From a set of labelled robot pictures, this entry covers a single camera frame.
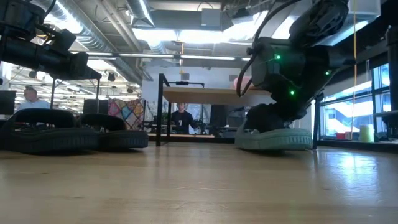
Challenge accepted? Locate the black slide sandal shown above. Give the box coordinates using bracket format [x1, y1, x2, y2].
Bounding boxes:
[77, 113, 150, 151]
[0, 108, 100, 154]

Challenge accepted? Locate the person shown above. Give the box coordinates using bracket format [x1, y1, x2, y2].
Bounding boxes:
[15, 88, 51, 113]
[170, 103, 198, 135]

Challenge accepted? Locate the silver ceiling duct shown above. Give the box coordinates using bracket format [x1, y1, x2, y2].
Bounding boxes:
[29, 0, 144, 85]

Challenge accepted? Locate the black aluminium table frame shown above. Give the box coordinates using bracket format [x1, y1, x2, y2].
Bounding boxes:
[384, 26, 398, 138]

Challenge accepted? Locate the wooden shelf with black frame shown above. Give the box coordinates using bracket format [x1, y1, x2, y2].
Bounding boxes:
[155, 73, 325, 147]

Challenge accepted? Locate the colourful patchwork panel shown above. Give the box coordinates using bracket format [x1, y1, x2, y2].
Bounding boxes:
[108, 98, 147, 131]

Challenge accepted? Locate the black office monitor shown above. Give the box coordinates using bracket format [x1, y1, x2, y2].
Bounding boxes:
[82, 98, 109, 115]
[0, 90, 17, 116]

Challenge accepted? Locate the dark green slide sandal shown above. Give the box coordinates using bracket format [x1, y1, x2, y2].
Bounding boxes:
[234, 104, 313, 151]

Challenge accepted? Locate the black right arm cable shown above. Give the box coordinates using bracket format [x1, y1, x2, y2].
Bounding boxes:
[235, 0, 301, 98]

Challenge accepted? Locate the light green cylinder container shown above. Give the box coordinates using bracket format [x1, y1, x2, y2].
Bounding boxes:
[359, 124, 375, 144]

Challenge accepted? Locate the long ceiling light strip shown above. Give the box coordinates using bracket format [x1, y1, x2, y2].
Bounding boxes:
[86, 52, 251, 62]

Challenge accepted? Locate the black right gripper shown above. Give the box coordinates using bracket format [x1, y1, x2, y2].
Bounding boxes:
[251, 36, 340, 123]

